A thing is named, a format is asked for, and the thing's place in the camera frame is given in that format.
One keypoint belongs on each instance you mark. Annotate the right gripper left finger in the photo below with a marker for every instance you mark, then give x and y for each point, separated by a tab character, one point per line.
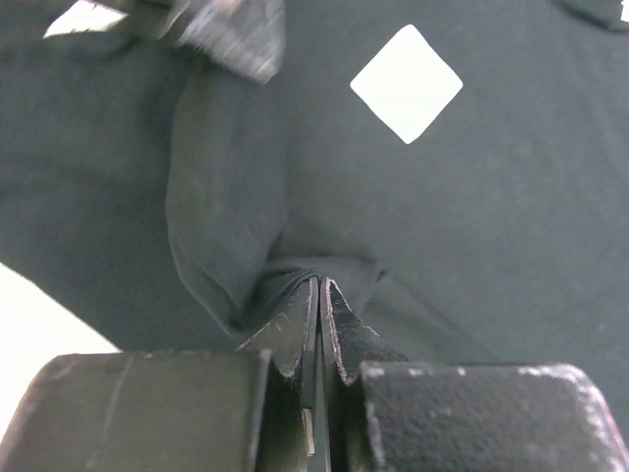
251	409

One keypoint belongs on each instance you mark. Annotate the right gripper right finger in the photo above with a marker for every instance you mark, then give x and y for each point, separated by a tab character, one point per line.
386	413

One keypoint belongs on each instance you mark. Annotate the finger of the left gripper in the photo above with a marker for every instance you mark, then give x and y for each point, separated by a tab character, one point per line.
247	38

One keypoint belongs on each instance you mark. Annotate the black t shirt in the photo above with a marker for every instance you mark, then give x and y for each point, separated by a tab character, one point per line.
460	168

